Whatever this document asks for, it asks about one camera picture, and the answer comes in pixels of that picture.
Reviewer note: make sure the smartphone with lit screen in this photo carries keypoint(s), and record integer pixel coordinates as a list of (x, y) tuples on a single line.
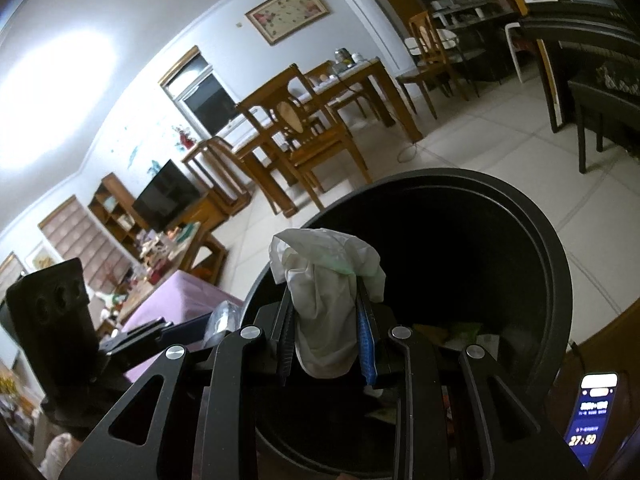
[(593, 406)]

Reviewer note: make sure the wooden bookshelf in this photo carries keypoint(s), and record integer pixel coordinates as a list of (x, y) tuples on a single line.
[(113, 205)]

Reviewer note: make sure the black television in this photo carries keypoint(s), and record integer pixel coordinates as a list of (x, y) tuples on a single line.
[(167, 195)]

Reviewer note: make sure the framed wall picture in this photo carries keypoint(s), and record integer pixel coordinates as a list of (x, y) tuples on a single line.
[(275, 20)]

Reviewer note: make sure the white standing air conditioner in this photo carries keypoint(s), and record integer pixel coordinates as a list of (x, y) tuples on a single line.
[(384, 34)]

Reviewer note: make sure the purple tablecloth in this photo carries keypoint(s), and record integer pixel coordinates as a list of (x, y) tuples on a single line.
[(182, 298)]

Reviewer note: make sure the wooden dining table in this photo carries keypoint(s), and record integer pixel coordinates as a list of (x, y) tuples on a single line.
[(368, 79)]

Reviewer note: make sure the black trash bin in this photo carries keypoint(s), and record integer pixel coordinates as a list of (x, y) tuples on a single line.
[(468, 259)]

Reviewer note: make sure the white plastic bag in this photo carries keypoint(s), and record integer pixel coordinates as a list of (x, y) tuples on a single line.
[(322, 269)]

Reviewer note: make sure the wooden coffee table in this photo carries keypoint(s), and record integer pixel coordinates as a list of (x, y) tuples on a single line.
[(194, 250)]

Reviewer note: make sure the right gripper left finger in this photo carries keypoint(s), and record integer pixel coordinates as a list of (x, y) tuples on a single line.
[(190, 414)]

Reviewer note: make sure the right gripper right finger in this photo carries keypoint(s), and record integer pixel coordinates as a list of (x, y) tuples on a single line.
[(457, 417)]

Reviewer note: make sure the left cream sleeve forearm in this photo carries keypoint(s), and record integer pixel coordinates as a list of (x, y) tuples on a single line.
[(59, 452)]

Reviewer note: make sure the wooden dining chair front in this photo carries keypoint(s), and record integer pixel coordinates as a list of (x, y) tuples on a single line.
[(312, 133)]

